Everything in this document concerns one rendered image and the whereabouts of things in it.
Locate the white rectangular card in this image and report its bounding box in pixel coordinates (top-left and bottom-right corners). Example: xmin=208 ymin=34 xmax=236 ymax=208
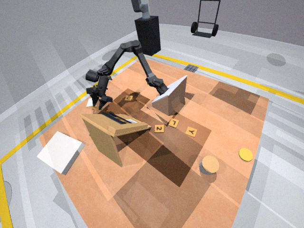
xmin=86 ymin=98 xmax=93 ymax=107

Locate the yellow round disc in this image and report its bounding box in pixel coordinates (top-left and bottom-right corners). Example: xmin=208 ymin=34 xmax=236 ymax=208
xmin=238 ymin=148 xmax=253 ymax=162

